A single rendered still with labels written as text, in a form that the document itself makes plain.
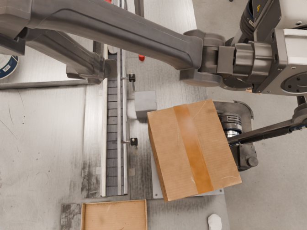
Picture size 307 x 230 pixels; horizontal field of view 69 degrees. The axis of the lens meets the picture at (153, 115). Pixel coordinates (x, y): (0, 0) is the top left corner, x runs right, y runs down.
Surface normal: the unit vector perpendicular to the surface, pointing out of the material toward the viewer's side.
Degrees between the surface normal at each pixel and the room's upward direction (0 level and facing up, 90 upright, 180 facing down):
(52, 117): 0
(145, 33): 47
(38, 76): 0
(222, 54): 21
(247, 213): 0
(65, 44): 86
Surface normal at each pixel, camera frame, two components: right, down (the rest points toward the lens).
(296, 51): 0.00, -0.37
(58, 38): 0.99, 0.08
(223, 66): -0.04, 0.00
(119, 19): 0.65, 0.05
